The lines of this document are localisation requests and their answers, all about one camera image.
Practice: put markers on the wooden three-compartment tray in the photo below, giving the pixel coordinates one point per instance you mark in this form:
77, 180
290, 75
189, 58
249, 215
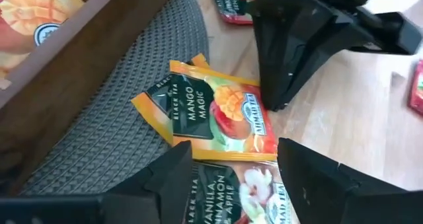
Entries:
66, 85

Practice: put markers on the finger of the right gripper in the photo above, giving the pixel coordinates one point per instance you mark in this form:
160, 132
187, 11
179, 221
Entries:
291, 52

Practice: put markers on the beige vanilla tea packet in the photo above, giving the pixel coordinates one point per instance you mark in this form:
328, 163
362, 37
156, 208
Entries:
231, 197

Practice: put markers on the orange mango tea packet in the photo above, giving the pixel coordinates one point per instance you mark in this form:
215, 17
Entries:
148, 108
231, 118
29, 16

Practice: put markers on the round grey woven placemat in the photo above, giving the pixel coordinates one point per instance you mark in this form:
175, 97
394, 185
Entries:
115, 134

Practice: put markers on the red strawberry tea packet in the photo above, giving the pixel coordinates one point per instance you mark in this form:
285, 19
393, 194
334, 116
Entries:
417, 92
231, 9

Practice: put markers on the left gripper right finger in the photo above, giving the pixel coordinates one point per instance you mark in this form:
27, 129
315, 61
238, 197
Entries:
330, 197

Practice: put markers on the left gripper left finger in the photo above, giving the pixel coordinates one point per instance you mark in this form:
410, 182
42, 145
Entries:
148, 204

